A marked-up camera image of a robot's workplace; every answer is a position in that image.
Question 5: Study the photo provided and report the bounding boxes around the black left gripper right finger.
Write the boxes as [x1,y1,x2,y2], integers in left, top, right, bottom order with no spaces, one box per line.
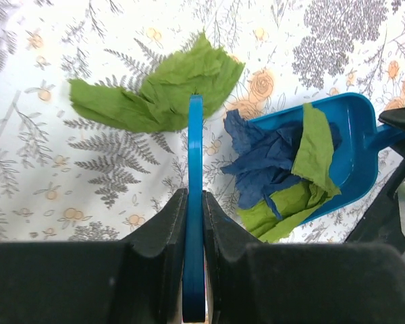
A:
[202,192,405,323]

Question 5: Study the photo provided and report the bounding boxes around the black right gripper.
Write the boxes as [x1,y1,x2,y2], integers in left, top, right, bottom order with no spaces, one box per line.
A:
[346,107,405,252]

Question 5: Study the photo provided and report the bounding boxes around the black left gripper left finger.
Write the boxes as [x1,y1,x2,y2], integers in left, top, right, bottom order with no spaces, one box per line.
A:
[0,189,188,323]

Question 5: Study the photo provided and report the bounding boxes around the blue hand brush black bristles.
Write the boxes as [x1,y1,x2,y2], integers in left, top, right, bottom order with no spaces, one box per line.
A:
[182,94,205,323]

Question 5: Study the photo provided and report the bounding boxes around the blue plastic dustpan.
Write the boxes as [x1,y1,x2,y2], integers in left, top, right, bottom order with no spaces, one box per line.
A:
[246,91,405,225]

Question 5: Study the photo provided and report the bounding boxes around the green paper scrap left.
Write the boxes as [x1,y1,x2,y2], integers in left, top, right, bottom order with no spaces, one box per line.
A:
[238,103,341,243]

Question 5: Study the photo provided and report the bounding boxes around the green paper scrap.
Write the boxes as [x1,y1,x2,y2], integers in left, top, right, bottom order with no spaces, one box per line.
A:
[238,103,341,243]
[69,33,245,133]

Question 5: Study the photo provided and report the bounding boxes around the dark blue paper scrap upper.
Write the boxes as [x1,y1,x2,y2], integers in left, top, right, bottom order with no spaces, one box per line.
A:
[219,109,344,220]

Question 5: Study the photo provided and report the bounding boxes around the floral patterned table mat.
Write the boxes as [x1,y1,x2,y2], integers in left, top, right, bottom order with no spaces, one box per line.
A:
[0,1,405,240]

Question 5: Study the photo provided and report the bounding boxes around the green paper scrap right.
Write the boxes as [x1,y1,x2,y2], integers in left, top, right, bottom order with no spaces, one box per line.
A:
[69,33,245,133]

